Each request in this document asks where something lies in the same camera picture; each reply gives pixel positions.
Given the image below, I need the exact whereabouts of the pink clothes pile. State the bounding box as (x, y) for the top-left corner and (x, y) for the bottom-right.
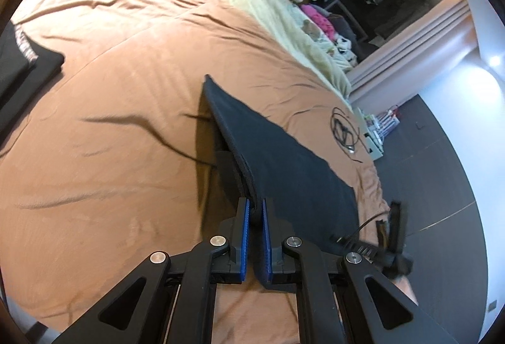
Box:
(300, 4), (336, 40)

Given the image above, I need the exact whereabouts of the white bedside shelf unit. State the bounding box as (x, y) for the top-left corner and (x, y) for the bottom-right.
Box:
(353, 106), (400, 161)

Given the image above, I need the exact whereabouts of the folded black printed shirt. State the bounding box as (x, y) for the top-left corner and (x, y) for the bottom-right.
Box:
(0, 22), (65, 140)

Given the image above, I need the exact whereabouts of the orange-brown bed blanket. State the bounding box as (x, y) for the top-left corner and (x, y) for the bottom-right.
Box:
(1, 0), (388, 331)

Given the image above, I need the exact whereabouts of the black cloth garment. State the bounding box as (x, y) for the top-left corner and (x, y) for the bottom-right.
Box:
(203, 77), (359, 255)

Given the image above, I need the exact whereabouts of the black coiled cable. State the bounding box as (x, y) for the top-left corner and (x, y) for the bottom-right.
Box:
(330, 106), (365, 165)

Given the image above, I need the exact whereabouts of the cream fleece blanket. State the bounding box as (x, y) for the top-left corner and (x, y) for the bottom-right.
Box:
(225, 0), (352, 99)

